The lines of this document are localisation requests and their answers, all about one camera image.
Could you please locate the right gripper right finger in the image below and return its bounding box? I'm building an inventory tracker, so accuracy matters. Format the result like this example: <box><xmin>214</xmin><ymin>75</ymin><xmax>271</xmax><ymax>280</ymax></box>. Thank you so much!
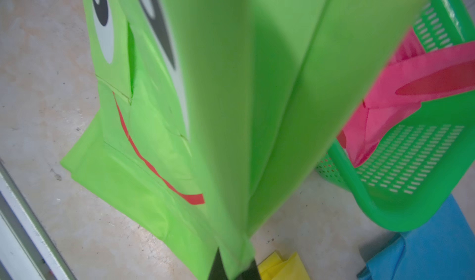
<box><xmin>237</xmin><ymin>260</ymin><xmax>261</xmax><ymax>280</ymax></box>

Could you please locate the yellow folded raincoat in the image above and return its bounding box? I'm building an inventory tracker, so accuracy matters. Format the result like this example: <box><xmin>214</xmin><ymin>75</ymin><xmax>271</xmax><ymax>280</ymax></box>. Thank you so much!
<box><xmin>257</xmin><ymin>251</ymin><xmax>310</xmax><ymax>280</ymax></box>

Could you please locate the pink rabbit raincoat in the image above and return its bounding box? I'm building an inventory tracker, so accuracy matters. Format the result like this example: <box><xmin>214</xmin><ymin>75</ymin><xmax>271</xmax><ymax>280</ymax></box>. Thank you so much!
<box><xmin>337</xmin><ymin>29</ymin><xmax>475</xmax><ymax>167</ymax></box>

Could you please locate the green frog raincoat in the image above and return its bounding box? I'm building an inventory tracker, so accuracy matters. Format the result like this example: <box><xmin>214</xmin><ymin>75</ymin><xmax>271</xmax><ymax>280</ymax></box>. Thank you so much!
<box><xmin>61</xmin><ymin>0</ymin><xmax>429</xmax><ymax>280</ymax></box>

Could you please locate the aluminium front rail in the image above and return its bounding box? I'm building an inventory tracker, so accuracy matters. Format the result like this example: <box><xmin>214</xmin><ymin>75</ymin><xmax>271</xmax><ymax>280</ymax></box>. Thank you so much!
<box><xmin>1</xmin><ymin>165</ymin><xmax>76</xmax><ymax>280</ymax></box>

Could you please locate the blue folded raincoat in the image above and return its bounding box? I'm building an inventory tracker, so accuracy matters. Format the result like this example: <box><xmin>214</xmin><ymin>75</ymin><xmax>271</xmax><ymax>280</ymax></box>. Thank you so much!
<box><xmin>357</xmin><ymin>195</ymin><xmax>475</xmax><ymax>280</ymax></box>

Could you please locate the green plastic basket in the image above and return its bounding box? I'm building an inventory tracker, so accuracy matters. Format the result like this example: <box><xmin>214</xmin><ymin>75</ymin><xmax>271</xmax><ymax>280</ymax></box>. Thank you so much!
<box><xmin>316</xmin><ymin>0</ymin><xmax>475</xmax><ymax>232</ymax></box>

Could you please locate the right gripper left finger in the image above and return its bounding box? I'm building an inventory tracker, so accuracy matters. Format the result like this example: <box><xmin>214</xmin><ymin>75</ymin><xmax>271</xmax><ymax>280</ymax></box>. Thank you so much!
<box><xmin>208</xmin><ymin>249</ymin><xmax>228</xmax><ymax>280</ymax></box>

